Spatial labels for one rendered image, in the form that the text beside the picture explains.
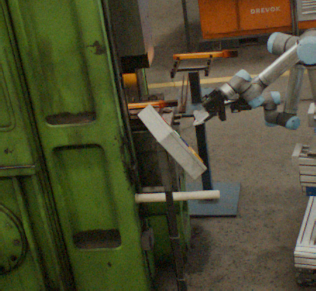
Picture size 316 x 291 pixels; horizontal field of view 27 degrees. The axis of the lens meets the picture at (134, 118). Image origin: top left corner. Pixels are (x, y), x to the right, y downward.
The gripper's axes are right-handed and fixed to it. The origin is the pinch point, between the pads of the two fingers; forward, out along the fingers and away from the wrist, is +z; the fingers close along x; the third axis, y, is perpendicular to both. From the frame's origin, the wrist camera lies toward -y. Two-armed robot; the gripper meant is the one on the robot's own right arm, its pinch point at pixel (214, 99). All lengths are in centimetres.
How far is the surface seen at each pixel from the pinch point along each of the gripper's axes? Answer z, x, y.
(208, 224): 15, 24, 100
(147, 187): 43, -13, 46
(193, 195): 13, -39, 37
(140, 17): 31, -17, -56
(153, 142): 34.5, -16.0, 15.7
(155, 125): 23, -63, -18
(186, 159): 10, -71, -4
